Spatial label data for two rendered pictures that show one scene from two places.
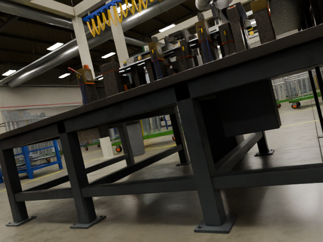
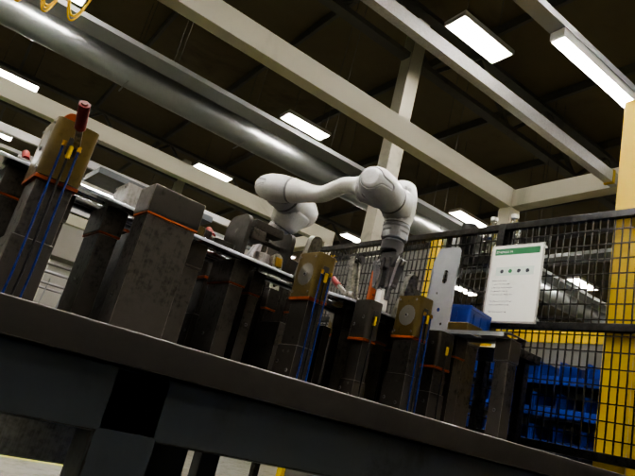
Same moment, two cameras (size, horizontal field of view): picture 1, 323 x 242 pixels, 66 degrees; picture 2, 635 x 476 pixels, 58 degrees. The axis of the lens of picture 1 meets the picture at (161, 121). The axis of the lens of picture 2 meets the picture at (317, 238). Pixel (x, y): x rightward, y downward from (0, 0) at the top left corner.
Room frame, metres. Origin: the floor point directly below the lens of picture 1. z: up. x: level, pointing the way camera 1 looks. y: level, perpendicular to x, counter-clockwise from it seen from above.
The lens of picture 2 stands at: (1.06, 1.20, 0.65)
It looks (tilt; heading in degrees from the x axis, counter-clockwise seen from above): 17 degrees up; 298
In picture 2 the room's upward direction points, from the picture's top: 14 degrees clockwise
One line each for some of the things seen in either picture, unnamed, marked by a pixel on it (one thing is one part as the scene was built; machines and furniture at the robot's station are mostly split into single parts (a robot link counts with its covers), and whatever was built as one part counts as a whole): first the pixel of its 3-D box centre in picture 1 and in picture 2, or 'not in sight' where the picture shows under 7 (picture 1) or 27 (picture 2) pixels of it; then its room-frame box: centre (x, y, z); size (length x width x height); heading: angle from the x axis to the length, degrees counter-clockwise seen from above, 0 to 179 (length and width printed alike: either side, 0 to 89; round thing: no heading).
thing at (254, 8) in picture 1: (265, 32); (455, 380); (1.44, -0.70, 0.88); 0.08 x 0.08 x 0.36; 63
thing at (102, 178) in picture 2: (150, 53); (150, 199); (2.29, -0.04, 1.16); 0.37 x 0.14 x 0.02; 63
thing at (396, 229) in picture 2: not in sight; (395, 233); (1.68, -0.52, 1.29); 0.09 x 0.09 x 0.06
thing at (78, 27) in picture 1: (92, 88); not in sight; (5.71, 1.35, 1.64); 0.36 x 0.36 x 3.28; 59
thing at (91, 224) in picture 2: not in sight; (88, 270); (2.08, 0.28, 0.84); 0.12 x 0.05 x 0.29; 153
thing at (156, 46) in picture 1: (158, 68); (305, 322); (1.70, -0.06, 0.87); 0.12 x 0.07 x 0.35; 153
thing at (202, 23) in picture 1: (206, 50); (408, 359); (1.51, -0.36, 0.87); 0.12 x 0.07 x 0.35; 153
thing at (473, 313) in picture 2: not in sight; (442, 326); (1.57, -0.94, 1.10); 0.30 x 0.17 x 0.13; 161
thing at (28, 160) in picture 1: (27, 155); not in sight; (5.76, 3.19, 0.48); 1.20 x 0.80 x 0.95; 61
